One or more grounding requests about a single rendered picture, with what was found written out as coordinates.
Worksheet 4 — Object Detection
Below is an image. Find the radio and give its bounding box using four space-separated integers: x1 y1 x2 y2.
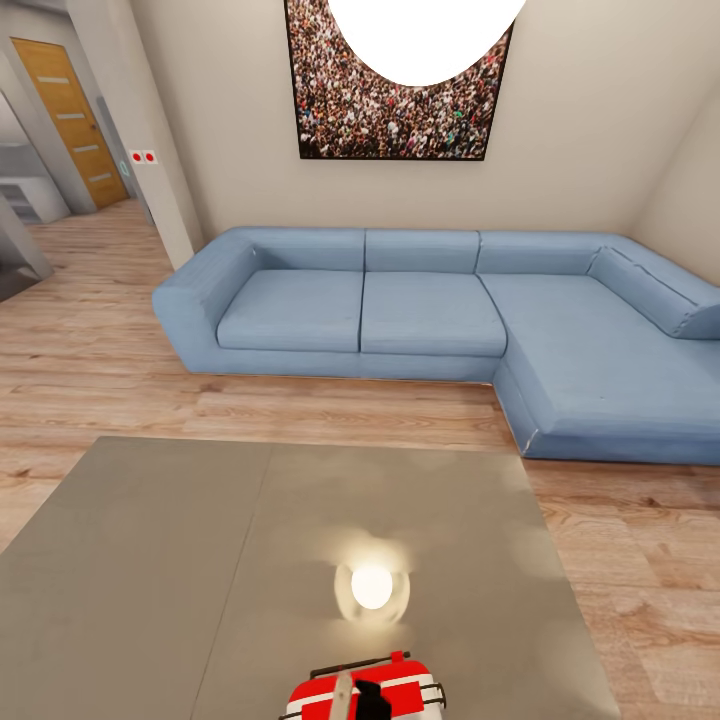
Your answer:
278 651 446 720

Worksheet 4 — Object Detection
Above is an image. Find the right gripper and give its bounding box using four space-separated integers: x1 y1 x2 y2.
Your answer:
353 680 392 720

